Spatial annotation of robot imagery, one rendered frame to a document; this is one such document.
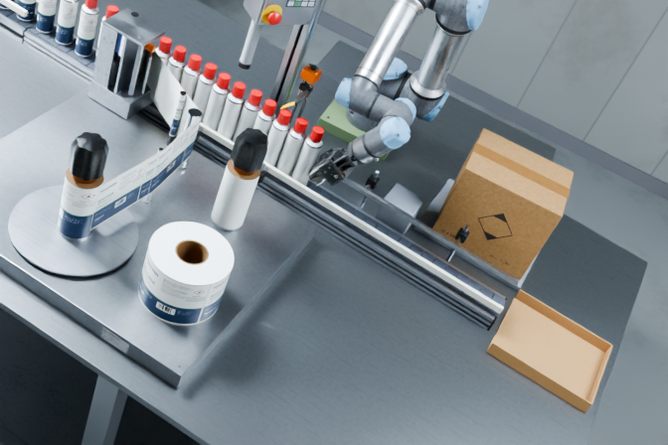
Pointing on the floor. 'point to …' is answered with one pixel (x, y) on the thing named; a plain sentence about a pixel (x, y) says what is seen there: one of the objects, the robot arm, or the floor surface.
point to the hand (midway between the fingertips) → (314, 176)
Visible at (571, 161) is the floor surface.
